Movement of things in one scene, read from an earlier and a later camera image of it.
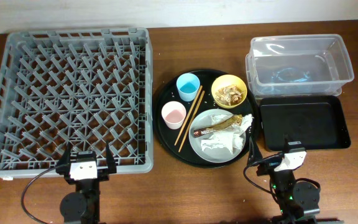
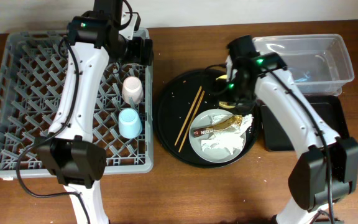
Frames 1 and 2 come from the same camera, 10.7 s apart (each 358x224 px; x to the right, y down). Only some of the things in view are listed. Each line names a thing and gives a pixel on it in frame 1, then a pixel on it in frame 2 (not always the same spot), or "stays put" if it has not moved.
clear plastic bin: [298, 65] stays put
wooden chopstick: [191, 121] stays put
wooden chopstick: [188, 116] stays put
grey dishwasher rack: [86, 88] stays put
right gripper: [268, 167] → [248, 101]
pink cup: [174, 113] → [132, 87]
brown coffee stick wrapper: [232, 122] stays put
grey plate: [217, 155] stays put
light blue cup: [188, 84] → [130, 125]
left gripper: [64, 163] → [136, 56]
